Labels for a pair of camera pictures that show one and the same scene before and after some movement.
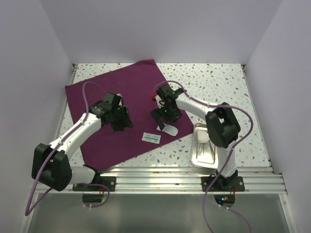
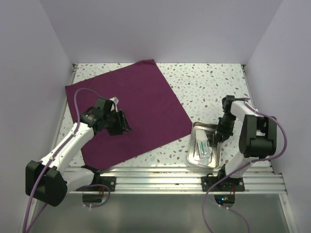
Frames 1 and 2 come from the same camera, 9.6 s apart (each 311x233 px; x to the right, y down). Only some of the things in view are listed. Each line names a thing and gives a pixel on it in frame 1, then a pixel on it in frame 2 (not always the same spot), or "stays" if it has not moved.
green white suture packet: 152,138 to 203,149
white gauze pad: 203,137 stays
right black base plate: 238,184 stays
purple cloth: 102,147 stays
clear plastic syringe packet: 171,130 to 204,159
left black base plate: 110,182 stays
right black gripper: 158,112 to 221,131
